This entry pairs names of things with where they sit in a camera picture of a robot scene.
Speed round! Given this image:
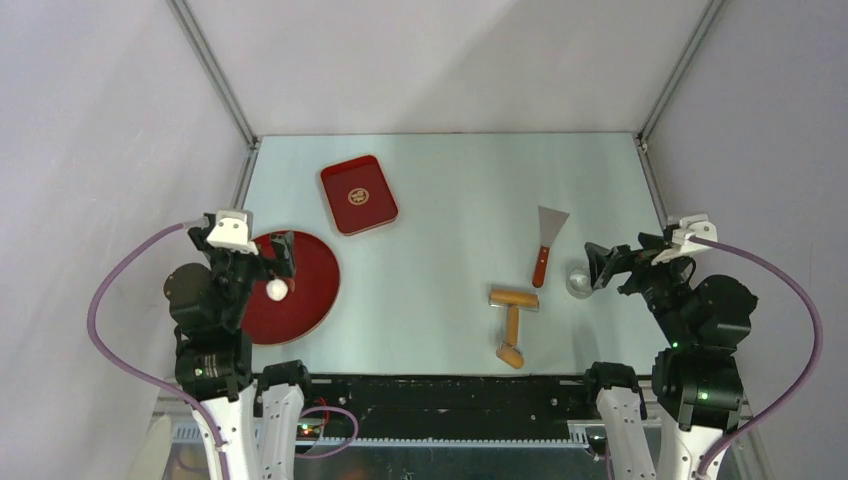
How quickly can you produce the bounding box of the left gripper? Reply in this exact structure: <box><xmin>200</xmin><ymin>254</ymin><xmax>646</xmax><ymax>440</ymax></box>
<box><xmin>190</xmin><ymin>227</ymin><xmax>294</xmax><ymax>323</ymax></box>

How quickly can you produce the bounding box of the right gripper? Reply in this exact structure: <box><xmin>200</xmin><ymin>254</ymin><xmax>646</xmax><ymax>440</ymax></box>
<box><xmin>584</xmin><ymin>230</ymin><xmax>695</xmax><ymax>343</ymax></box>

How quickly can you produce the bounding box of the round red plate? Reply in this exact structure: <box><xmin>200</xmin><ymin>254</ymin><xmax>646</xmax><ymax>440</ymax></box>
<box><xmin>242</xmin><ymin>230</ymin><xmax>341</xmax><ymax>346</ymax></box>

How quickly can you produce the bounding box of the wooden dough roller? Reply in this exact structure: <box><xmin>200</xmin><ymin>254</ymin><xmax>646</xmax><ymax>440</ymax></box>
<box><xmin>489</xmin><ymin>288</ymin><xmax>540</xmax><ymax>370</ymax></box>

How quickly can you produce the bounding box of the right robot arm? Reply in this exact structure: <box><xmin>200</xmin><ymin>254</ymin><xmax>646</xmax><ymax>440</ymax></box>
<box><xmin>584</xmin><ymin>230</ymin><xmax>758</xmax><ymax>479</ymax></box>

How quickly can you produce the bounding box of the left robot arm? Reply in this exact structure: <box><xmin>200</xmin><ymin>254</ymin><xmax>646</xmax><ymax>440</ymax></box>
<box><xmin>163</xmin><ymin>218</ymin><xmax>316</xmax><ymax>479</ymax></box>

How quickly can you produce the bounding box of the white dough ball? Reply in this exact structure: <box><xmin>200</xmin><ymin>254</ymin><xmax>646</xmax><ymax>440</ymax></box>
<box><xmin>265</xmin><ymin>278</ymin><xmax>290</xmax><ymax>302</ymax></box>

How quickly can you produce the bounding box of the small metal cup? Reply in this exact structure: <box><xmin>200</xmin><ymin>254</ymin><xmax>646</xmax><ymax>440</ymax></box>
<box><xmin>567</xmin><ymin>266</ymin><xmax>594</xmax><ymax>299</ymax></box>

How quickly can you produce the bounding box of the rectangular red tray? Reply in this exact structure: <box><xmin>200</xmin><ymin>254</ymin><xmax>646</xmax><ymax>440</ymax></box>
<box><xmin>319</xmin><ymin>155</ymin><xmax>399</xmax><ymax>236</ymax></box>

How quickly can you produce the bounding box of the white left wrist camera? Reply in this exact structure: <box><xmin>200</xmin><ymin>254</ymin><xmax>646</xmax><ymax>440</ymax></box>
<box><xmin>205</xmin><ymin>209</ymin><xmax>259</xmax><ymax>255</ymax></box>

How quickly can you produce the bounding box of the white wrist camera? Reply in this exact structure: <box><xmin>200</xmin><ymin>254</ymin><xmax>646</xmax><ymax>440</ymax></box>
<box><xmin>651</xmin><ymin>213</ymin><xmax>718</xmax><ymax>265</ymax></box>
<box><xmin>205</xmin><ymin>209</ymin><xmax>259</xmax><ymax>255</ymax></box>

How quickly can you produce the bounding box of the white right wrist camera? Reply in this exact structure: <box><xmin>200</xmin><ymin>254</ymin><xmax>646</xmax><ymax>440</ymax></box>
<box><xmin>651</xmin><ymin>213</ymin><xmax>718</xmax><ymax>265</ymax></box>

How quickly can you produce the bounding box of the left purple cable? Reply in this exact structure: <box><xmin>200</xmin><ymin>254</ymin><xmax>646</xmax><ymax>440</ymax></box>
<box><xmin>86</xmin><ymin>221</ymin><xmax>233</xmax><ymax>480</ymax></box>

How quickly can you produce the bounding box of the purple cable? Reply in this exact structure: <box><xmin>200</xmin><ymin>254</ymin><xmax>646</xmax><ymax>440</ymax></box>
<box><xmin>86</xmin><ymin>221</ymin><xmax>233</xmax><ymax>480</ymax></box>
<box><xmin>688</xmin><ymin>235</ymin><xmax>825</xmax><ymax>480</ymax></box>

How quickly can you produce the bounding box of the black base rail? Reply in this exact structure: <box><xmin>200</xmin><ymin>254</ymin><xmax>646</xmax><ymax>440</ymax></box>
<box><xmin>305</xmin><ymin>375</ymin><xmax>601</xmax><ymax>444</ymax></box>

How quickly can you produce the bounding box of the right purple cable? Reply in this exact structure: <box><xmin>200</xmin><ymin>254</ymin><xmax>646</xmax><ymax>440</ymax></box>
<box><xmin>688</xmin><ymin>235</ymin><xmax>825</xmax><ymax>480</ymax></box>

